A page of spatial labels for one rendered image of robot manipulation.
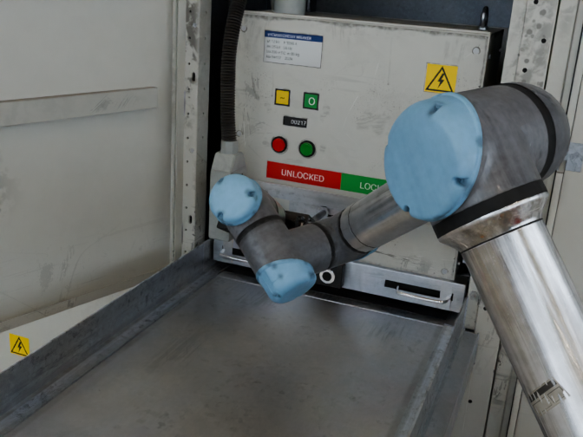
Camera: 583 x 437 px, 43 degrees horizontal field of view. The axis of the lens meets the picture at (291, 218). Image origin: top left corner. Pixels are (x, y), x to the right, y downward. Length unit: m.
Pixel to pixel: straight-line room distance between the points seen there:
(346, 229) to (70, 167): 0.57
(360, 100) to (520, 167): 0.73
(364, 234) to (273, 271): 0.14
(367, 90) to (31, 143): 0.61
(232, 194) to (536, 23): 0.58
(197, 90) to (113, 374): 0.59
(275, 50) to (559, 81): 0.53
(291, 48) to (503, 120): 0.77
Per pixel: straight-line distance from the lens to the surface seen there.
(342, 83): 1.42
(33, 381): 1.18
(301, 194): 1.44
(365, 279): 1.48
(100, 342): 1.30
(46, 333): 1.89
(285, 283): 1.01
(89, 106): 1.38
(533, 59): 1.30
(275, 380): 1.21
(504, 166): 0.71
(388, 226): 1.00
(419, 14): 2.12
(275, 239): 1.03
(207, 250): 1.59
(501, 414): 1.52
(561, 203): 1.32
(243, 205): 1.03
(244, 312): 1.42
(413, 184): 0.72
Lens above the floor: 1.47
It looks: 19 degrees down
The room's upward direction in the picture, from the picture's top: 4 degrees clockwise
